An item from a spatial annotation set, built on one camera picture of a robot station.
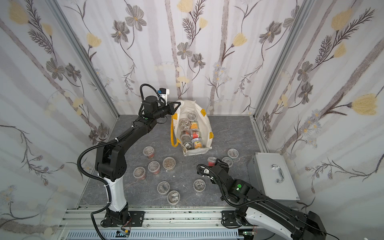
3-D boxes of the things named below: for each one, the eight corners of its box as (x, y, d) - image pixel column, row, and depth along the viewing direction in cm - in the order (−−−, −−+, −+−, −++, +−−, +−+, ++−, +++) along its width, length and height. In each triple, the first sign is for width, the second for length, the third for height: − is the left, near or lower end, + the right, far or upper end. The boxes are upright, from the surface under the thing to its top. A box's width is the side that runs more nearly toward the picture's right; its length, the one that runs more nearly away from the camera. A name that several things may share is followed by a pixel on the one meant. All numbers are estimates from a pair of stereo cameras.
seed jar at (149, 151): (144, 158, 98) (142, 154, 93) (146, 150, 102) (144, 146, 97) (154, 158, 98) (152, 154, 93) (155, 150, 102) (154, 146, 97)
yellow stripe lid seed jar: (192, 189, 85) (191, 186, 80) (196, 180, 88) (196, 177, 84) (201, 195, 83) (202, 191, 79) (205, 185, 87) (206, 181, 82)
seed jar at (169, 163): (163, 172, 92) (161, 167, 87) (165, 161, 97) (163, 156, 92) (175, 172, 92) (174, 167, 87) (176, 161, 97) (175, 156, 92)
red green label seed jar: (158, 195, 83) (156, 192, 79) (160, 185, 87) (158, 181, 82) (169, 195, 83) (168, 192, 79) (170, 185, 87) (169, 181, 82)
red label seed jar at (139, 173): (134, 180, 88) (131, 176, 84) (137, 170, 92) (134, 166, 88) (146, 180, 88) (143, 176, 84) (148, 170, 92) (146, 166, 88)
